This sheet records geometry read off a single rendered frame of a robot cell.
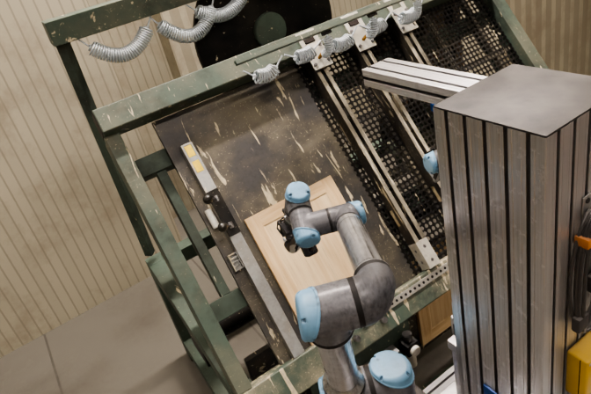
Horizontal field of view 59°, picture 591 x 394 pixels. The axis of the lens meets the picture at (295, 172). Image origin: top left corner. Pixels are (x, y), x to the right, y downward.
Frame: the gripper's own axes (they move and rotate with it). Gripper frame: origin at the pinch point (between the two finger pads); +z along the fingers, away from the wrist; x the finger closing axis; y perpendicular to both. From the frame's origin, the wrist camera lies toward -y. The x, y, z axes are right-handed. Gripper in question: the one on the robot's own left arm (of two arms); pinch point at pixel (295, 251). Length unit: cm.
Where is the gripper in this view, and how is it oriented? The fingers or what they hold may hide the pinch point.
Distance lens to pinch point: 186.0
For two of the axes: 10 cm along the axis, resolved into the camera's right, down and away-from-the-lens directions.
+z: -0.6, 6.1, 7.9
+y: -5.6, -6.8, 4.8
